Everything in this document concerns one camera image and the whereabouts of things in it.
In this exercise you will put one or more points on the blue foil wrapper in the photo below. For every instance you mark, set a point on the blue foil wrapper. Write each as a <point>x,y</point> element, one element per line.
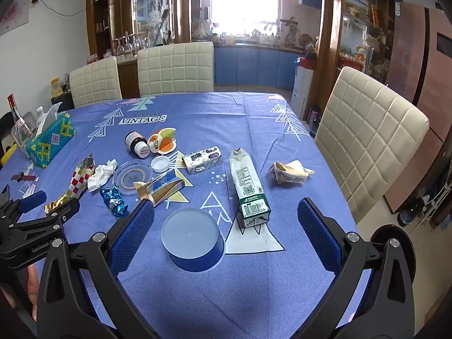
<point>114,201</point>

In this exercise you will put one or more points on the white plastic bottle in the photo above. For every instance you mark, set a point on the white plastic bottle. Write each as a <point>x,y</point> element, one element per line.
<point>40,114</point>

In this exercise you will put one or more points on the large cream quilted chair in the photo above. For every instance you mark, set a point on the large cream quilted chair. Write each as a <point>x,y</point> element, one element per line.
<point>367,127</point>

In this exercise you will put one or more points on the wooden shelf cabinet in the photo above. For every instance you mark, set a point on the wooden shelf cabinet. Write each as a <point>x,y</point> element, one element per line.
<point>328,24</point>

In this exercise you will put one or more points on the wooden glass display cabinet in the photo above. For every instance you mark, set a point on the wooden glass display cabinet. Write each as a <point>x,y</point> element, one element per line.
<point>102,7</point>

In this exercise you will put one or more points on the person's left hand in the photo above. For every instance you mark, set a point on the person's left hand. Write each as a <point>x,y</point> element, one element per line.
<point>33,286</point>

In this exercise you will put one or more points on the copper coloured refrigerator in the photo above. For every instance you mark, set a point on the copper coloured refrigerator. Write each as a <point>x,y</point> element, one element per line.
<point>413,60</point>

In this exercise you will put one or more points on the red white gold snack bag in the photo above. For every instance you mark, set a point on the red white gold snack bag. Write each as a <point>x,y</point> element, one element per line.
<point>79,180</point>

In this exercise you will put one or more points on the crumpled cream paper wrapper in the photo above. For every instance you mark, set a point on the crumpled cream paper wrapper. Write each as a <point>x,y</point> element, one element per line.
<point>291,174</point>

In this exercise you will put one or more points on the blue printed tablecloth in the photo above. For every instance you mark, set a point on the blue printed tablecloth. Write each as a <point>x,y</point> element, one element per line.
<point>247,289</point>

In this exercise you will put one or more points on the brown medicine bottle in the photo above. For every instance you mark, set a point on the brown medicine bottle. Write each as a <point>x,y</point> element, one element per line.
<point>134,141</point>

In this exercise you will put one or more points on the kitchen window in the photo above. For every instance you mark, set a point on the kitchen window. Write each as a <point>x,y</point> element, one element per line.
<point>247,3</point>

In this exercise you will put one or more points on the crumpled white tissue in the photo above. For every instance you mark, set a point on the crumpled white tissue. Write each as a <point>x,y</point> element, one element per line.
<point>100,176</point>

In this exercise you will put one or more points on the clear wine glass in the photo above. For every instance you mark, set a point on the clear wine glass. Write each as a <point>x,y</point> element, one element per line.
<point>119,46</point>
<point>129,46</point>
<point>146,43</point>
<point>137,44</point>

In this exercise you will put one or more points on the dark floor bottle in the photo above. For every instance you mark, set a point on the dark floor bottle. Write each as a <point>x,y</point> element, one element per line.
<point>314,122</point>

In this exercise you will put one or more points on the white bottle cap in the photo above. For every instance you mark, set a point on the white bottle cap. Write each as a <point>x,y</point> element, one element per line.
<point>160,164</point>

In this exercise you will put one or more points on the small cream quilted chair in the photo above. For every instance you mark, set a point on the small cream quilted chair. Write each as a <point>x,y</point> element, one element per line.
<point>95,81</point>

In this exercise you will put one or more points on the blue kitchen counter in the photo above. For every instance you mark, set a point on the blue kitchen counter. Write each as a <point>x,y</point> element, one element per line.
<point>247,65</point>

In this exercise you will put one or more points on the yellow jar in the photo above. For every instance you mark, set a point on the yellow jar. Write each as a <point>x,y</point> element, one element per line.
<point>56,86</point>

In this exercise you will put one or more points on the blue plastic bowl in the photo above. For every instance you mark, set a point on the blue plastic bowl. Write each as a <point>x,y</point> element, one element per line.
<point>190,233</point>

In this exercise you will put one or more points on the green white milk carton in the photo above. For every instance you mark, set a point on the green white milk carton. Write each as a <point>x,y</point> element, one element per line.
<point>247,187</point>

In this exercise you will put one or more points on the flattened blue yellow carton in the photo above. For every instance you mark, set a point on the flattened blue yellow carton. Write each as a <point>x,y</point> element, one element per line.
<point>162,187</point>

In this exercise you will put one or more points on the dark water jug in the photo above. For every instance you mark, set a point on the dark water jug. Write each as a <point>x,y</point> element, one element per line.
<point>409,213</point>

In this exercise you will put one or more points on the small patterned carton box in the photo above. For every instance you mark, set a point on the small patterned carton box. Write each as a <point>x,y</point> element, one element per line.
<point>203,159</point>

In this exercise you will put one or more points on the glass bottle with red cap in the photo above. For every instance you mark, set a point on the glass bottle with red cap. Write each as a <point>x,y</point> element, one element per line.
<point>19,123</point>

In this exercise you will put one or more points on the flower wall poster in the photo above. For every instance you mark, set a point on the flower wall poster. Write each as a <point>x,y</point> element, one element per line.
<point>14,12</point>

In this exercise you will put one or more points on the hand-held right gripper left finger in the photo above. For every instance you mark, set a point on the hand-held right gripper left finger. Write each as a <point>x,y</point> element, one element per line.
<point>132,236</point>

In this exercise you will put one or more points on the white water dispenser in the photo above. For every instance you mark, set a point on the white water dispenser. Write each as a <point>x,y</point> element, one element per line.
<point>300,88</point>

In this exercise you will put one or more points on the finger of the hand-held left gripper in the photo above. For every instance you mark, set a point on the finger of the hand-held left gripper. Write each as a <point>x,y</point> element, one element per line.
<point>65,212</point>
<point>33,199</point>

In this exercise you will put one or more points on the beaded tissue box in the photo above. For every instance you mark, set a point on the beaded tissue box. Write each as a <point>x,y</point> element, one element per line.
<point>49,144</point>

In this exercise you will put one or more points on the yellow object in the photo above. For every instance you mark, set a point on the yellow object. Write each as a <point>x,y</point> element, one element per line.
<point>7,155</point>

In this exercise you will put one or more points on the orange green jelly cup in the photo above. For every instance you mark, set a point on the orange green jelly cup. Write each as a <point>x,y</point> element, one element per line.
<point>164,143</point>

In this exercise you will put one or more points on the clear plastic lid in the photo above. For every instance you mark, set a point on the clear plastic lid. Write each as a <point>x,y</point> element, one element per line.
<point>129,178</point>

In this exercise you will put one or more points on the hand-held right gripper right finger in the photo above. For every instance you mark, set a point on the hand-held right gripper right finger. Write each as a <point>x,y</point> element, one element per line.
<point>319,233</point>

